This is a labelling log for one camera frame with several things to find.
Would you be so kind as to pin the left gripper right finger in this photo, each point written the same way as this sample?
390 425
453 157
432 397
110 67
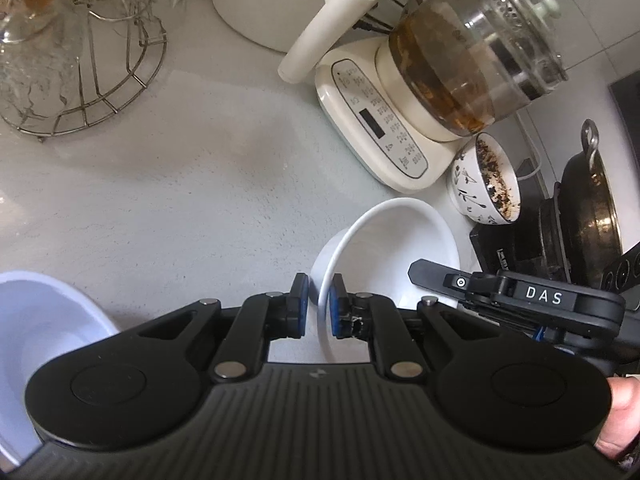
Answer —
375 320

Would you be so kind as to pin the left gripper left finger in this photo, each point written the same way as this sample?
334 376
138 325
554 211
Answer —
243 335

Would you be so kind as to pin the person's right hand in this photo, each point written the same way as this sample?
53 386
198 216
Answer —
621 427

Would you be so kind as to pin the black iron pot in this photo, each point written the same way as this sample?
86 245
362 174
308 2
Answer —
578 226

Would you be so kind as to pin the white plastic bowl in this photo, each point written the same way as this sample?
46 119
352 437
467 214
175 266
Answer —
41 319
374 255

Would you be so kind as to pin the wire glass holder rack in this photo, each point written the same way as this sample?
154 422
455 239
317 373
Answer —
69 65

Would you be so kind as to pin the cream kettle base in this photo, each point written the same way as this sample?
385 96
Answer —
377 116

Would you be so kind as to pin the small patterned bowl tea leaves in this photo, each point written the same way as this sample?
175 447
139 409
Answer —
482 184

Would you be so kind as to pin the glass tea kettle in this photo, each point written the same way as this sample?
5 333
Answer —
455 67

